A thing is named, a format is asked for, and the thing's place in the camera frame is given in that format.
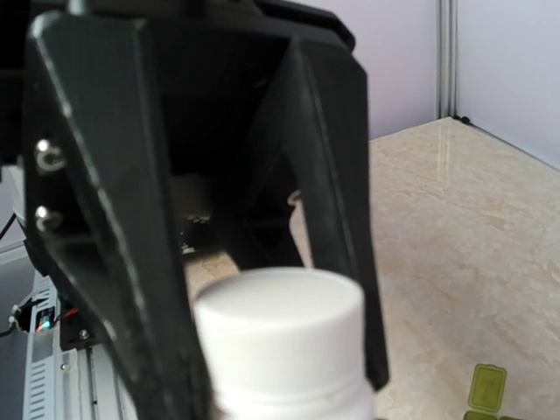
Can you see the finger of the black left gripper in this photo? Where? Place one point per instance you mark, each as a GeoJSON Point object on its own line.
{"type": "Point", "coordinates": [315, 113]}

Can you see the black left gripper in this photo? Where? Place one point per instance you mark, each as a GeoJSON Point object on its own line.
{"type": "Point", "coordinates": [125, 116]}

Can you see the small white pill bottle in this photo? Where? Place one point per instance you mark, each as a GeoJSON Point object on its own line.
{"type": "Point", "coordinates": [285, 343]}

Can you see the green pill organizer box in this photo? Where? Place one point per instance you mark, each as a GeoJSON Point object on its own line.
{"type": "Point", "coordinates": [495, 392]}

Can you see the front aluminium rail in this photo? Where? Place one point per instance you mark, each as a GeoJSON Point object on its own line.
{"type": "Point", "coordinates": [67, 384]}

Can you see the right aluminium frame post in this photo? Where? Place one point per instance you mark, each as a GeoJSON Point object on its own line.
{"type": "Point", "coordinates": [447, 58]}

